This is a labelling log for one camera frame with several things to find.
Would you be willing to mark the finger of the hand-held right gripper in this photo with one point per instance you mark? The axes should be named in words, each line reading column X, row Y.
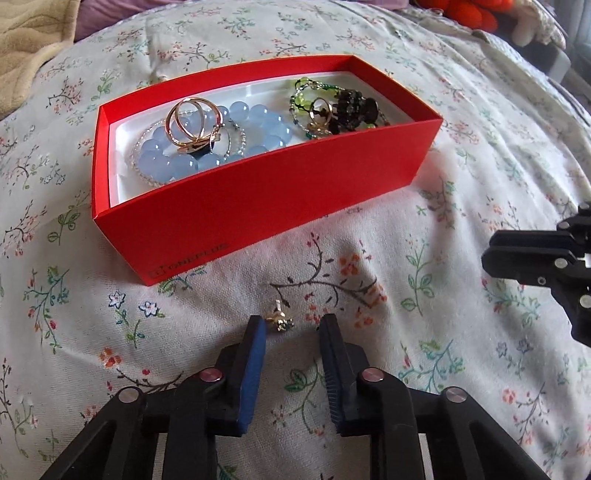
column 517, row 267
column 526, row 240

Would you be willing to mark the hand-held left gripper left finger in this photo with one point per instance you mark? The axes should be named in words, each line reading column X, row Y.
column 253, row 369

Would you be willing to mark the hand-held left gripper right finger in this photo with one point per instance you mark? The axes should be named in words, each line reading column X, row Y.
column 331, row 369

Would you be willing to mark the gold earring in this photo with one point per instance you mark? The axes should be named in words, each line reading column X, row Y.
column 279, row 321
column 318, row 113

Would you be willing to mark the red cardboard box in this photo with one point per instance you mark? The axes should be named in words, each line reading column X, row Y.
column 277, row 198

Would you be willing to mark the black hair claw clip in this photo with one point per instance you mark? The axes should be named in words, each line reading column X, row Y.
column 353, row 106

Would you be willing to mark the floral bed sheet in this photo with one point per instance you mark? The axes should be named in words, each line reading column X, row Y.
column 415, row 323

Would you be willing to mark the white plush toy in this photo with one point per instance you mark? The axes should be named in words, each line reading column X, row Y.
column 526, row 27

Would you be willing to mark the orange plush toy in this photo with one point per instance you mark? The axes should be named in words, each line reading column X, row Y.
column 466, row 11

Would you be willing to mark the purple cloth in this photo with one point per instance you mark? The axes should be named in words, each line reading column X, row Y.
column 120, row 16

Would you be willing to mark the beige quilted blanket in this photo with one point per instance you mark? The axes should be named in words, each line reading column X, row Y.
column 32, row 50

